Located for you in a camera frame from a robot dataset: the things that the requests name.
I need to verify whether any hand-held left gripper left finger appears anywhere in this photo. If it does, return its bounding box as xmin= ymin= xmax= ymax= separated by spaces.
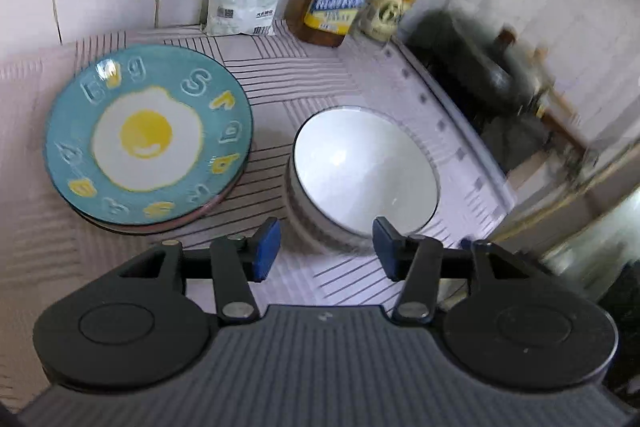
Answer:
xmin=117 ymin=217 xmax=282 ymax=324

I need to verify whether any white bowl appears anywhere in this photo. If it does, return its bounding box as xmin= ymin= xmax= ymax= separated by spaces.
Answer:
xmin=285 ymin=105 xmax=441 ymax=254

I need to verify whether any black wok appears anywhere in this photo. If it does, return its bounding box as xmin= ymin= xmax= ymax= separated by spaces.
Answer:
xmin=406 ymin=8 xmax=553 ymax=120

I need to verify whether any blue fried egg print plate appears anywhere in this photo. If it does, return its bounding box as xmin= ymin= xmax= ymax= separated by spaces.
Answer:
xmin=44 ymin=44 xmax=255 ymax=229

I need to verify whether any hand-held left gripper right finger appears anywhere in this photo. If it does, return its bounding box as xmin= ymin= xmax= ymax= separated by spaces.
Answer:
xmin=372 ymin=217 xmax=539 ymax=324

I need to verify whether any white lined table mat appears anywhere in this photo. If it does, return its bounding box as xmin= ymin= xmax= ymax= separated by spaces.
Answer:
xmin=0 ymin=19 xmax=517 ymax=408

